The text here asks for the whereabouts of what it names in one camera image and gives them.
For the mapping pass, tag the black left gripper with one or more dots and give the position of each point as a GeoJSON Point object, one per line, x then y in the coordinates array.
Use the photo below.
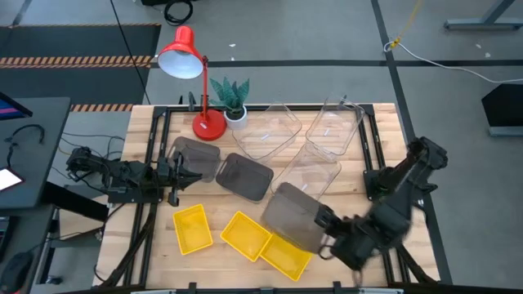
{"type": "Point", "coordinates": [165, 173]}

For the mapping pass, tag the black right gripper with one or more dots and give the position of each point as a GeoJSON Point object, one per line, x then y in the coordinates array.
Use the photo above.
{"type": "Point", "coordinates": [351, 241]}

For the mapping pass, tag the smoked grey plastic basket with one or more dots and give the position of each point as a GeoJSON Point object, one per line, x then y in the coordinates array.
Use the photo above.
{"type": "Point", "coordinates": [290, 216]}
{"type": "Point", "coordinates": [200, 155]}
{"type": "Point", "coordinates": [245, 177]}

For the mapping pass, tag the yellow plastic basket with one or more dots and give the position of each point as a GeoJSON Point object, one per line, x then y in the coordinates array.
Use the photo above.
{"type": "Point", "coordinates": [286, 258]}
{"type": "Point", "coordinates": [192, 228]}
{"type": "Point", "coordinates": [245, 236]}

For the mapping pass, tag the clear plastic basket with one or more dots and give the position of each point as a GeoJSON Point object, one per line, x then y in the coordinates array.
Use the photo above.
{"type": "Point", "coordinates": [265, 134]}
{"type": "Point", "coordinates": [333, 130]}
{"type": "Point", "coordinates": [306, 173]}

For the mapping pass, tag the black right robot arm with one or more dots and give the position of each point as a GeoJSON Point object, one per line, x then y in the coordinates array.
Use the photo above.
{"type": "Point", "coordinates": [400, 192]}

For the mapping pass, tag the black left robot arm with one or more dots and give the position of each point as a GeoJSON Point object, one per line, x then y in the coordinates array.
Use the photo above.
{"type": "Point", "coordinates": [122, 171]}

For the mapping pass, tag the red desk lamp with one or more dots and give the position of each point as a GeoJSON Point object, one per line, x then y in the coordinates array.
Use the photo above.
{"type": "Point", "coordinates": [209, 126]}

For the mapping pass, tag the green plant in white pot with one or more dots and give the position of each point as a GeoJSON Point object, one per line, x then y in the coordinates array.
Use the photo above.
{"type": "Point", "coordinates": [236, 120]}

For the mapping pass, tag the black side desk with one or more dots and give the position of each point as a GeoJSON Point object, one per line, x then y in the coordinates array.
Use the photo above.
{"type": "Point", "coordinates": [41, 143]}

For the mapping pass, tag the black hazard-striped floor mat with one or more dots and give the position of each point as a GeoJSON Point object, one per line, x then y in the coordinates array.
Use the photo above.
{"type": "Point", "coordinates": [81, 41]}

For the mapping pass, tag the white-screen tablet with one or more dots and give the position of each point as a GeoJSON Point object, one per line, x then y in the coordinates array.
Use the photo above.
{"type": "Point", "coordinates": [7, 179]}

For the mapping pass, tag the computer monitor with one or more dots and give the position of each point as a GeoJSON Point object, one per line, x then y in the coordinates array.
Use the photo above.
{"type": "Point", "coordinates": [12, 109]}

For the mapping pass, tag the black computer mouse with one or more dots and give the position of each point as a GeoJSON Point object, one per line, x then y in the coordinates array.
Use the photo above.
{"type": "Point", "coordinates": [16, 269]}

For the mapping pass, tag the black box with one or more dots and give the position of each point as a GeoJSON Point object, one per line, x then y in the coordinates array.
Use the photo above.
{"type": "Point", "coordinates": [504, 106]}

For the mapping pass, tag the grey metal table foot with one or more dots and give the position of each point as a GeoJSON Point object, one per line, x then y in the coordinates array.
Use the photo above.
{"type": "Point", "coordinates": [486, 22]}

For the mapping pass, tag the black aluminium table frame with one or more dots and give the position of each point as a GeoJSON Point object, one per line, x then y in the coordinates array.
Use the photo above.
{"type": "Point", "coordinates": [257, 108]}

